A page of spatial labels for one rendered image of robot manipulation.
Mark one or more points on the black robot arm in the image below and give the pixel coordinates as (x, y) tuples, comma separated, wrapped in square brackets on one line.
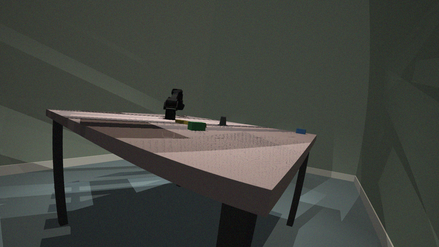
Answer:
[(175, 102)]

